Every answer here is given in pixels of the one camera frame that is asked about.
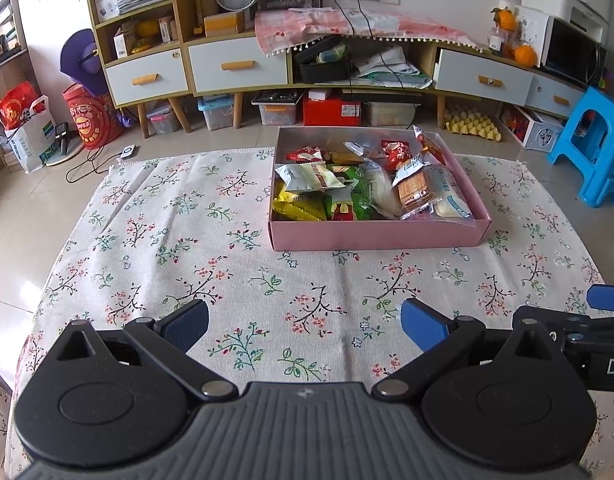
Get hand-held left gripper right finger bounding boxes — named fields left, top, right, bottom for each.
left=373, top=297, right=558, bottom=403

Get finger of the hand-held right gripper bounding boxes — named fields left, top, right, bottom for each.
left=514, top=304, right=614, bottom=334
left=588, top=283, right=614, bottom=312

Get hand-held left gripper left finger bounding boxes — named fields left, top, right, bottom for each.
left=54, top=298, right=240, bottom=403

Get pink cardboard box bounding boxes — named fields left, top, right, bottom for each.
left=267, top=126, right=492, bottom=251

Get clear packet light blue label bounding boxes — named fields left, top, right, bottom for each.
left=424, top=164, right=475, bottom=220

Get orange cracker packet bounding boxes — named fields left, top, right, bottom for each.
left=391, top=167, right=438, bottom=216

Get white rice cracker packet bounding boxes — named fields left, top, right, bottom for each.
left=361, top=159, right=404, bottom=220

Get green snack packet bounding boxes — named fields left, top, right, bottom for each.
left=323, top=164, right=374, bottom=222

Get yellow snack packet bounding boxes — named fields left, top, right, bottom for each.
left=272, top=183, right=328, bottom=222

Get red snack packet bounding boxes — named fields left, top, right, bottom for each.
left=286, top=146, right=328, bottom=164
left=381, top=139, right=414, bottom=172

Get orange snack packet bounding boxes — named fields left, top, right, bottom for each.
left=413, top=126, right=446, bottom=167

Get brown snack packet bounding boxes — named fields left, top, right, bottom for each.
left=329, top=141, right=384, bottom=167

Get floral tablecloth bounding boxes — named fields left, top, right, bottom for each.
left=0, top=146, right=614, bottom=480

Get white printed toy box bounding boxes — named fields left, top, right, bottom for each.
left=499, top=102, right=568, bottom=150

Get blue plastic stool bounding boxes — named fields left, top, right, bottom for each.
left=547, top=86, right=614, bottom=208

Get clear box pink contents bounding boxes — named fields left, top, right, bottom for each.
left=146, top=102, right=180, bottom=135

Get yellow egg tray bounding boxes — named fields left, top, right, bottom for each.
left=445, top=110, right=502, bottom=141

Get clear box blue lid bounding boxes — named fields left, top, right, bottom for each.
left=197, top=95, right=235, bottom=131

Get white cabinet drawer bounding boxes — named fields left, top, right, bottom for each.
left=187, top=35, right=290, bottom=96
left=526, top=76, right=586, bottom=120
left=104, top=49, right=190, bottom=108
left=433, top=47, right=535, bottom=107

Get black handheld device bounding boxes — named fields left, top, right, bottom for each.
left=54, top=122, right=72, bottom=156

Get red printed gift bag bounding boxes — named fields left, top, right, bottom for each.
left=63, top=82, right=126, bottom=150

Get red cardboard box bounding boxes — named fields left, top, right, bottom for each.
left=303, top=91, right=362, bottom=127

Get white shopping bag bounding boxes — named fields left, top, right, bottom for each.
left=4, top=97, right=58, bottom=173

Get white microwave black door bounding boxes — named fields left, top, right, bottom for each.
left=514, top=5, right=608, bottom=90

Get stack of folded papers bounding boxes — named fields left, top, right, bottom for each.
left=352, top=45, right=434, bottom=90

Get black storage box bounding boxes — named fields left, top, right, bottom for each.
left=293, top=35, right=358, bottom=84

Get red plastic bag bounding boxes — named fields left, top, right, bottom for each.
left=0, top=81, right=40, bottom=131

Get glass jar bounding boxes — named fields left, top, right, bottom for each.
left=488, top=27, right=512, bottom=56

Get white printer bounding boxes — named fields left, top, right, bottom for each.
left=569, top=2, right=612, bottom=41

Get purple sun hat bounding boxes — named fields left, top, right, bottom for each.
left=60, top=29, right=110, bottom=98

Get light green pouch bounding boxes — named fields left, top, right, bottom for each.
left=317, top=42, right=348, bottom=63

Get orange with leaves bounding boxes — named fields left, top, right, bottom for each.
left=491, top=6, right=518, bottom=32

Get yellow cardboard box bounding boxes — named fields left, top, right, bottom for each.
left=203, top=11, right=246, bottom=37

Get wooden side shelf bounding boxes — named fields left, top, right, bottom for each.
left=0, top=0, right=32, bottom=176

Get wooden shelf cabinet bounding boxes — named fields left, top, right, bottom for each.
left=85, top=0, right=294, bottom=140

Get pink fringed cloth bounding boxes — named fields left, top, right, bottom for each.
left=254, top=7, right=488, bottom=58

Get dark thin cable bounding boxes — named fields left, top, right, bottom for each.
left=67, top=152, right=125, bottom=183

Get clear box orange handle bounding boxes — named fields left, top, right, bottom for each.
left=251, top=90, right=305, bottom=127

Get black power cable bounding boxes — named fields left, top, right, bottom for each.
left=353, top=0, right=404, bottom=81
left=331, top=0, right=358, bottom=97

